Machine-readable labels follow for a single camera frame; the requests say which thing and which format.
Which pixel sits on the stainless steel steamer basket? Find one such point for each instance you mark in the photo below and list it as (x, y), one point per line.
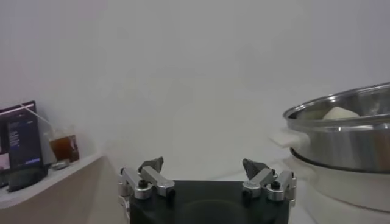
(335, 146)

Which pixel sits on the white steamed baozi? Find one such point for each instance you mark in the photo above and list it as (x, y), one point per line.
(341, 113)

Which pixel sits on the small round grey disc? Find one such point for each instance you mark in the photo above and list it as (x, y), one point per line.
(60, 165)

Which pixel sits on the iced coffee plastic cup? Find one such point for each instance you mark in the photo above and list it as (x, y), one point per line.
(64, 147)

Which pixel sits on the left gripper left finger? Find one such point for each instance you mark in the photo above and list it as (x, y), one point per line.
(158, 181)

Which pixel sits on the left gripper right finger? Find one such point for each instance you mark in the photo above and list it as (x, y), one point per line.
(259, 179)

